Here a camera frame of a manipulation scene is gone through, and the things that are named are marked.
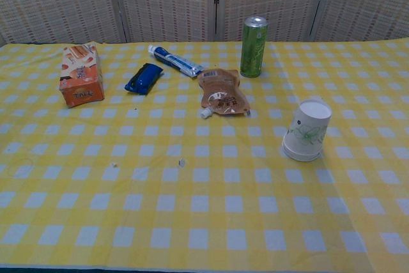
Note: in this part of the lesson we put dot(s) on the white floral paper cup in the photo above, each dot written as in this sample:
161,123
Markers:
308,126
300,159

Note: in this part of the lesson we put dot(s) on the brown spout pouch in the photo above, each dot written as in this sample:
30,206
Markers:
222,94

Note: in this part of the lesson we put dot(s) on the small white paper scrap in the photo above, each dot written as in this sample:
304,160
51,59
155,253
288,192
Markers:
182,162
113,165

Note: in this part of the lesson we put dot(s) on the white blue toothpaste tube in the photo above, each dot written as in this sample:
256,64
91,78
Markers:
174,60

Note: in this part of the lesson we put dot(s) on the blue snack packet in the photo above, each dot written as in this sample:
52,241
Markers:
144,78

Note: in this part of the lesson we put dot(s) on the green drink can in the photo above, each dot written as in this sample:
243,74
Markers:
253,50

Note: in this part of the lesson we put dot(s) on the yellow white checkered tablecloth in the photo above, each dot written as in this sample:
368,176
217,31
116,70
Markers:
204,209

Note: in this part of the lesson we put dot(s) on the orange snack box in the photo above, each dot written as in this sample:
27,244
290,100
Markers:
80,74

